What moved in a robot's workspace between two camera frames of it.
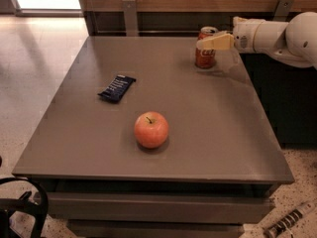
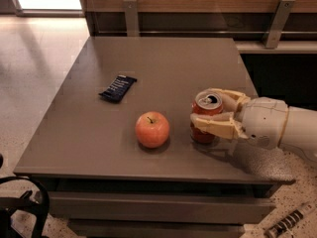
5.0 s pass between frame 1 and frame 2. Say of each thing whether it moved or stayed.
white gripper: moved
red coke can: moved
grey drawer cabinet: stayed
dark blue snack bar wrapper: stayed
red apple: stayed
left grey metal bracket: stayed
